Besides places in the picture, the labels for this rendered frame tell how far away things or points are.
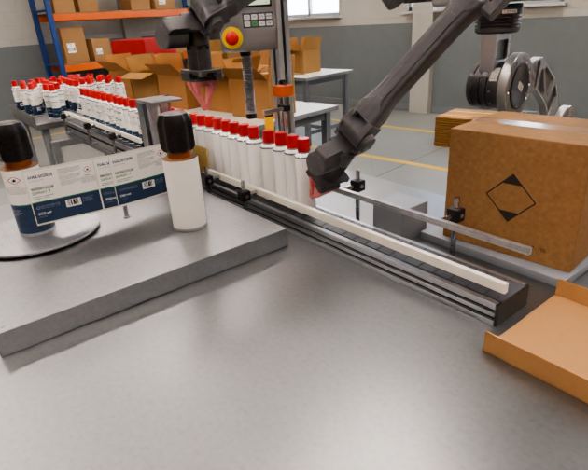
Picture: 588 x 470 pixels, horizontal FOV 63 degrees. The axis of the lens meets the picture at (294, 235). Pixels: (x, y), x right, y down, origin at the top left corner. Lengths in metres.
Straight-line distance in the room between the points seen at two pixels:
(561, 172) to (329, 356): 0.59
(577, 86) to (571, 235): 5.60
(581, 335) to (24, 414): 0.93
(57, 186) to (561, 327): 1.18
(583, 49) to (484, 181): 5.52
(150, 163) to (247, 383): 0.80
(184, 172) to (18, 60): 7.87
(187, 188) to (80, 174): 0.30
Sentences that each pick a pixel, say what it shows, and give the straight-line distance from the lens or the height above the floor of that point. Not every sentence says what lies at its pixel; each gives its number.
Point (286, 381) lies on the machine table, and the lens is 0.82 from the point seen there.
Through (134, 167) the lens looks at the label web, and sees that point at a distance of 1.42.
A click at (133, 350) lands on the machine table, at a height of 0.83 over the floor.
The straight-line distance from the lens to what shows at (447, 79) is 7.26.
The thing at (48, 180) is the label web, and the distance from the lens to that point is 1.38.
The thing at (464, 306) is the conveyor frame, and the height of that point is 0.84.
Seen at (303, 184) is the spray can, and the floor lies 0.97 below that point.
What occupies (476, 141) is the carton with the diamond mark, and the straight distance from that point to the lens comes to 1.16.
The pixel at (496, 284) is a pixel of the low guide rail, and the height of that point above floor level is 0.91.
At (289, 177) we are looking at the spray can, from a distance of 1.32.
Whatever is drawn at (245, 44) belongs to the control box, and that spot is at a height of 1.31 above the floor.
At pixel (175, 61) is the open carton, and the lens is 4.18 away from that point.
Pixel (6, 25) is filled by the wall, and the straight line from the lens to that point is 9.00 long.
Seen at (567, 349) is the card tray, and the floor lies 0.83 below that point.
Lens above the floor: 1.37
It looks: 24 degrees down
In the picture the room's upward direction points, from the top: 4 degrees counter-clockwise
